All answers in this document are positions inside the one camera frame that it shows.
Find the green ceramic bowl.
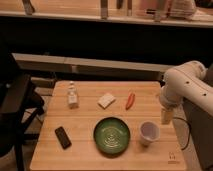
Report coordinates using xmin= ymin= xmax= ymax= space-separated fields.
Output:
xmin=93 ymin=117 xmax=131 ymax=155

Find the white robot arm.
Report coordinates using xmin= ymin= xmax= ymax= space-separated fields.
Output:
xmin=159 ymin=61 xmax=213 ymax=124

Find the white paper cup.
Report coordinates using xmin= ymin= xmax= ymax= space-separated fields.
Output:
xmin=139 ymin=121 xmax=160 ymax=146

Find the red chili pepper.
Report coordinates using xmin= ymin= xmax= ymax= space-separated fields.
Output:
xmin=125 ymin=93 xmax=135 ymax=110

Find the white sponge block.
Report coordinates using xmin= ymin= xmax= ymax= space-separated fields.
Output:
xmin=98 ymin=93 xmax=116 ymax=109

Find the small clear glass bottle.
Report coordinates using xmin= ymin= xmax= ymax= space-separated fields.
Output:
xmin=67 ymin=81 xmax=79 ymax=108

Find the black smartphone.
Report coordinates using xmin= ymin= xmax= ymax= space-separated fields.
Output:
xmin=55 ymin=127 xmax=71 ymax=149

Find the black chair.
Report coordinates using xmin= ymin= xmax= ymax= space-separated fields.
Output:
xmin=0 ymin=53 xmax=44 ymax=171

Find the black cable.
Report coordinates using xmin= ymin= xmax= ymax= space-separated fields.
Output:
xmin=173 ymin=116 xmax=192 ymax=151

